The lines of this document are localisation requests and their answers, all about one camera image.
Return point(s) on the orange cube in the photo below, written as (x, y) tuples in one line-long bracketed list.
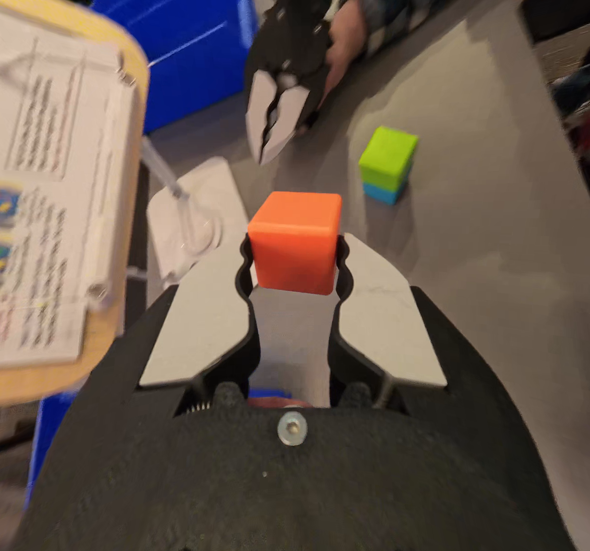
[(295, 242)]

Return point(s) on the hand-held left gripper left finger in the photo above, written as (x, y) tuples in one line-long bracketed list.
[(203, 329)]

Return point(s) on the blue plastic bin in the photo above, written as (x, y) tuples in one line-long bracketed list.
[(184, 44), (46, 445)]

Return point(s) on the printed instruction sheet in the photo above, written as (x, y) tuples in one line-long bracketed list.
[(46, 191)]

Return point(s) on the person's right hand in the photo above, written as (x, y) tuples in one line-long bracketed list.
[(343, 44)]

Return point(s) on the teal cube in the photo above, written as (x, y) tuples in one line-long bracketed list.
[(385, 191)]

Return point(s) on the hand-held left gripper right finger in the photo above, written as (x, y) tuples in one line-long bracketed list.
[(387, 325)]

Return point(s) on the green cube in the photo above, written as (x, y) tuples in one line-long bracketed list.
[(389, 157)]

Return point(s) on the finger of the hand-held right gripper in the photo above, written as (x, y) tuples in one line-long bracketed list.
[(288, 117), (258, 113)]

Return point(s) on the instruction board on stand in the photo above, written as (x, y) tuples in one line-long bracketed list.
[(124, 122)]

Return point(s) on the grey desk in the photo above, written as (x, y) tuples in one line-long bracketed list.
[(461, 260)]

